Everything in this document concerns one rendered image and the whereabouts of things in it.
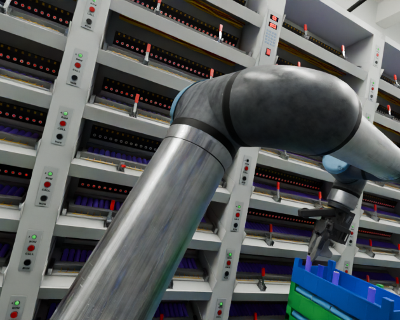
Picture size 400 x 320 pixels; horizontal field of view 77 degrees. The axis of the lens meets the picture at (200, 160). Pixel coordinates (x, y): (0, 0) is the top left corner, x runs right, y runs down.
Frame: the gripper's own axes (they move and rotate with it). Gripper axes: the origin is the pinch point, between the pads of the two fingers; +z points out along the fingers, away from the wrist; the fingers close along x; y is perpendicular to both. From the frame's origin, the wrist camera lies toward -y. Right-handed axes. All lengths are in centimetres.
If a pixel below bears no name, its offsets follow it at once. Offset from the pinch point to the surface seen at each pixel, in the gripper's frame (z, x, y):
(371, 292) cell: 0.4, -11.9, 14.6
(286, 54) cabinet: -90, 45, -36
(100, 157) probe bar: 2, -5, -80
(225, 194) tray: -5.7, 13.0, -34.3
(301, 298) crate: 13.4, -3.0, 1.7
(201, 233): 12.8, 14.3, -36.0
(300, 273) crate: 6.4, -1.5, -1.1
